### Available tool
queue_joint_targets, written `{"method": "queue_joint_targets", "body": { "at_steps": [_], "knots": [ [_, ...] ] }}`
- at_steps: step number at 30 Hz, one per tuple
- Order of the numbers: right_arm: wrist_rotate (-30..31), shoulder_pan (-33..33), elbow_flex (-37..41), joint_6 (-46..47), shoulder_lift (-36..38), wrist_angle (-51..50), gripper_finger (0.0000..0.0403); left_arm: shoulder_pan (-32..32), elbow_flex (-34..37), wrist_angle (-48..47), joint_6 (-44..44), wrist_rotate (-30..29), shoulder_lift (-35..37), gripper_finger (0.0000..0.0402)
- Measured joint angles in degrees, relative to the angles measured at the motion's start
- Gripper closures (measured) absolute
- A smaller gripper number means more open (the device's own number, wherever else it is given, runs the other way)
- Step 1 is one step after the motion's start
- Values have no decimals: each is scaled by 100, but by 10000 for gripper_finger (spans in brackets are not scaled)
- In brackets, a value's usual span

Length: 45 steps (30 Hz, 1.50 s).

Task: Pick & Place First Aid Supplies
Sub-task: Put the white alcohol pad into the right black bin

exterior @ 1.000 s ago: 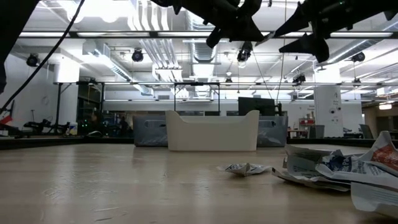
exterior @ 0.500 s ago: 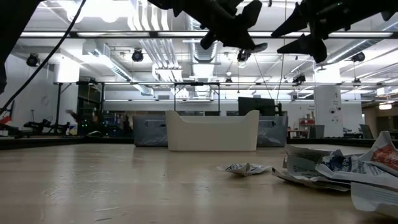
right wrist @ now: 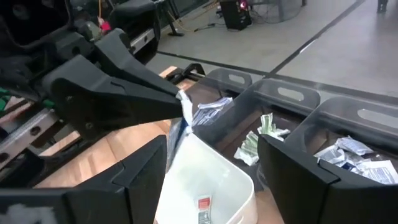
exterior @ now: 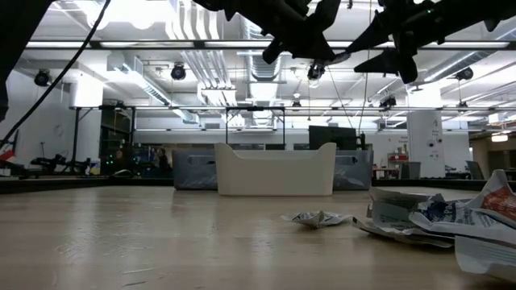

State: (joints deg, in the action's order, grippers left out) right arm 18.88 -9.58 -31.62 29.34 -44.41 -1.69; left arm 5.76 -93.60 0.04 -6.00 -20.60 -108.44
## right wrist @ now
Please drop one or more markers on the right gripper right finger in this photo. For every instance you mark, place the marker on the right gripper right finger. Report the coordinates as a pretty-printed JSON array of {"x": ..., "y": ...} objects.
[{"x": 289, "y": 177}]

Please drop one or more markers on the grey mesh waste basket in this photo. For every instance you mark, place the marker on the grey mesh waste basket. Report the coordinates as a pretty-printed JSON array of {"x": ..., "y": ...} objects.
[{"x": 276, "y": 11}]

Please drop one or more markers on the narrow green-print packet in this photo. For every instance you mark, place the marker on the narrow green-print packet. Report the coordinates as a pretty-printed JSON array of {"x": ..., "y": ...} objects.
[{"x": 247, "y": 156}]

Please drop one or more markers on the dark translucent plastic bin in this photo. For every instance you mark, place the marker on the dark translucent plastic bin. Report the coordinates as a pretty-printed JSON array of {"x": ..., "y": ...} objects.
[
  {"x": 335, "y": 105},
  {"x": 217, "y": 76},
  {"x": 261, "y": 93}
]

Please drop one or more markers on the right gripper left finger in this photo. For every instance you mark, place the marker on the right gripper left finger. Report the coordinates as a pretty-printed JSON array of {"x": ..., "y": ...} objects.
[{"x": 143, "y": 180}]

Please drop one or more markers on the red bottle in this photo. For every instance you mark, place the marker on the red bottle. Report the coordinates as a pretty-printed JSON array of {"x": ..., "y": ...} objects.
[{"x": 104, "y": 26}]

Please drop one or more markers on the white plastic bin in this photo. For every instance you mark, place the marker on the white plastic bin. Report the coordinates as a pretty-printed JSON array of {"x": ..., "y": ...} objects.
[{"x": 202, "y": 171}]

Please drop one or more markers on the long white packet strip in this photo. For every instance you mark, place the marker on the long white packet strip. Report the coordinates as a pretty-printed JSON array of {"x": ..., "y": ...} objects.
[{"x": 211, "y": 116}]

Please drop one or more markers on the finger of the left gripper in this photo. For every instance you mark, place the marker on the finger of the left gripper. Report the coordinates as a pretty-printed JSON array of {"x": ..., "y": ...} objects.
[
  {"x": 109, "y": 102},
  {"x": 124, "y": 62}
]

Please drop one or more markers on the black computer tower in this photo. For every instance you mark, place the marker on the black computer tower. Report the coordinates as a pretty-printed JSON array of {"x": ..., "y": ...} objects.
[{"x": 236, "y": 14}]

